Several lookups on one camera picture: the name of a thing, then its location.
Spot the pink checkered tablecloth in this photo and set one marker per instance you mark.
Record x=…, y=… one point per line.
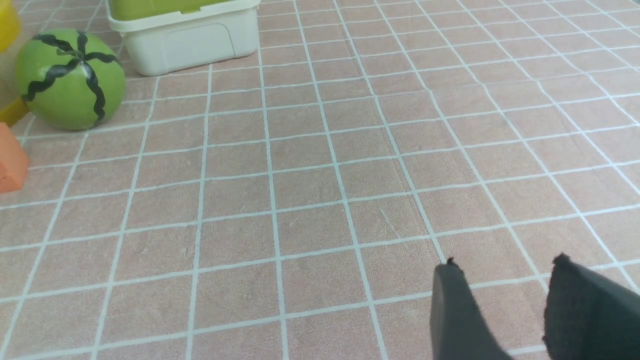
x=292, y=204

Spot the orange foam cube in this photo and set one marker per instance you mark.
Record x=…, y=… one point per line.
x=14, y=161

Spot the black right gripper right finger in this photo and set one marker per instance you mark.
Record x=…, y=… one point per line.
x=588, y=316

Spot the green white storage box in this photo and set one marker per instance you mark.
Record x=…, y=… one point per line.
x=164, y=36

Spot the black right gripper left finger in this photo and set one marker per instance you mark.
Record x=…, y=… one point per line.
x=458, y=330

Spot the yellow woven steamer lid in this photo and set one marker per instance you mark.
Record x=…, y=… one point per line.
x=10, y=24

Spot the bamboo steamer base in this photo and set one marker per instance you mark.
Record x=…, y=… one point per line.
x=12, y=107

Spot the green toy watermelon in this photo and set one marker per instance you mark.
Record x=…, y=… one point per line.
x=70, y=79

